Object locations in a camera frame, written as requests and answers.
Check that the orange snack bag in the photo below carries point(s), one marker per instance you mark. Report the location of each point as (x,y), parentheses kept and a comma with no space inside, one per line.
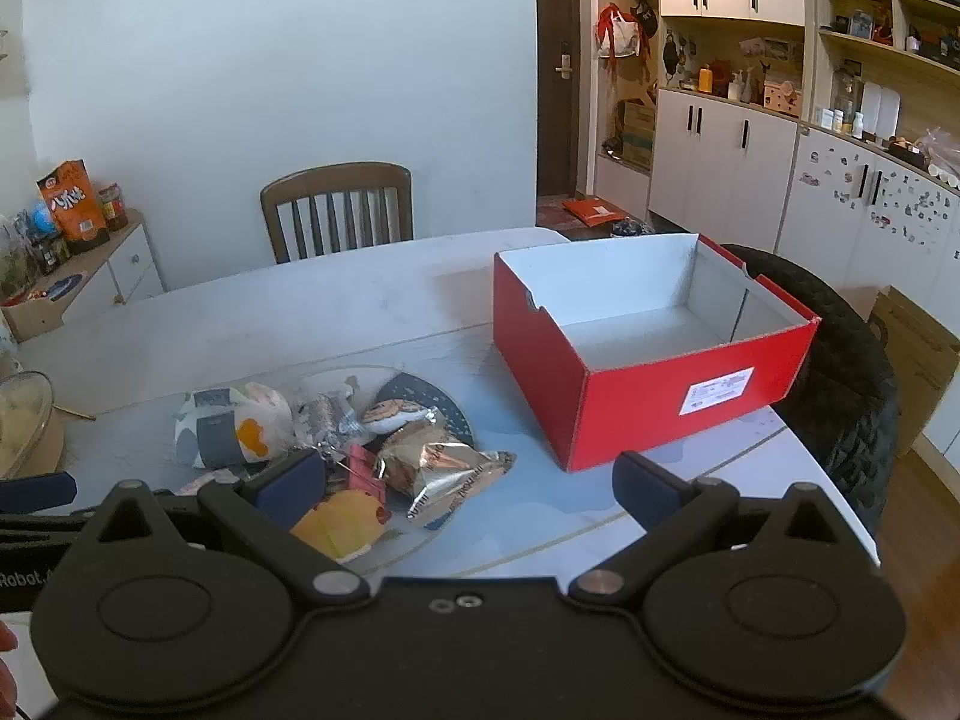
(71,206)

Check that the dark brown door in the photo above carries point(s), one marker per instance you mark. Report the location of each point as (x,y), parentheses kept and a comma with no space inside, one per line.
(555,127)

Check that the red and white plastic bag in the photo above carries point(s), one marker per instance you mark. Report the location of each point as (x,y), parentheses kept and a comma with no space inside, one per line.
(621,34)

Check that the glass bowl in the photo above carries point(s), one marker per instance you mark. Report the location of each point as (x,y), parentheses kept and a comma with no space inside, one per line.
(26,427)

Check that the gold spoon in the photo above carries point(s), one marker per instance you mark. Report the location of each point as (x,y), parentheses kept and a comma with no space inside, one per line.
(75,412)

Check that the white cabinet with stickers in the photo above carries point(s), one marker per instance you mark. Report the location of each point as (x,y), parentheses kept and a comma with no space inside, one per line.
(862,217)

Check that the white lower cabinet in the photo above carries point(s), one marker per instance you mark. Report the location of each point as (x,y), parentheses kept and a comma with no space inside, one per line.
(712,165)

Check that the small red packet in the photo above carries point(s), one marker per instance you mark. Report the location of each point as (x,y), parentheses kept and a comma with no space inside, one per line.
(367,469)

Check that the blue snack bag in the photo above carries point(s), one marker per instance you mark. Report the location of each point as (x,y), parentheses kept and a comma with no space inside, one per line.
(37,223)

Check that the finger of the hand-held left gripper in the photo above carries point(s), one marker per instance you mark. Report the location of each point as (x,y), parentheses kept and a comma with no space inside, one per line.
(37,491)
(45,527)

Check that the red cardboard box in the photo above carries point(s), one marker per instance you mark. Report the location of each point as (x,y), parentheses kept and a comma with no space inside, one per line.
(637,397)

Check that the orange parcel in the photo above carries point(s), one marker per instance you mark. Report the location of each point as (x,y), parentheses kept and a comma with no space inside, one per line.
(594,211)

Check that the white side cabinet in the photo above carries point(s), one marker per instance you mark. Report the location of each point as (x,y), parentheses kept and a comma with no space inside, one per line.
(127,270)

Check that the clear plastic bag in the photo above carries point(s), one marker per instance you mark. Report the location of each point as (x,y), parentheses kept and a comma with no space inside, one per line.
(326,416)

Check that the stacked cardboard boxes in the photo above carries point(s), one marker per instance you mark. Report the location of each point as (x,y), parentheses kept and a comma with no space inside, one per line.
(637,135)

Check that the red jar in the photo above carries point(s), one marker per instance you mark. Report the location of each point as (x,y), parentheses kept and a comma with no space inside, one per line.
(114,206)

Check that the white blue orange snack pack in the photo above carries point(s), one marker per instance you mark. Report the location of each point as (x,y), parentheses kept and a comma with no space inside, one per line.
(225,420)

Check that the yellow bottle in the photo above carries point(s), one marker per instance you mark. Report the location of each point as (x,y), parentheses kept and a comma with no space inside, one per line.
(706,79)

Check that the brown wooden chair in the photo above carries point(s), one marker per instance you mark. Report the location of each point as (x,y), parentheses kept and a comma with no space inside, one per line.
(337,187)

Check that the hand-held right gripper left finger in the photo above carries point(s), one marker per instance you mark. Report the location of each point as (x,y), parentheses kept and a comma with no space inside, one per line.
(289,487)

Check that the white marble desktop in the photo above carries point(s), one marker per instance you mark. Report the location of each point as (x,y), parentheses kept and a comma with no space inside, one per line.
(300,315)

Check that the silver foil snack packet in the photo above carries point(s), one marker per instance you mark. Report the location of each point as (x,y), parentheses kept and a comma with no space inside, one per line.
(435,469)

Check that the person's left hand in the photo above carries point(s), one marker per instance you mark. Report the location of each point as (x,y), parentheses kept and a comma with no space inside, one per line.
(6,637)

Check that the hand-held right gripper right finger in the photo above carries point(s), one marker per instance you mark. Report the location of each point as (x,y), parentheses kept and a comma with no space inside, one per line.
(649,491)

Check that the wooden wall shelf unit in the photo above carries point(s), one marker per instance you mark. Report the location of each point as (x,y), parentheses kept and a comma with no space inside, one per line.
(900,52)

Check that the brown cardboard box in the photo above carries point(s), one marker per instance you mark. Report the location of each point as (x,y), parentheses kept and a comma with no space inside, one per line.
(911,360)

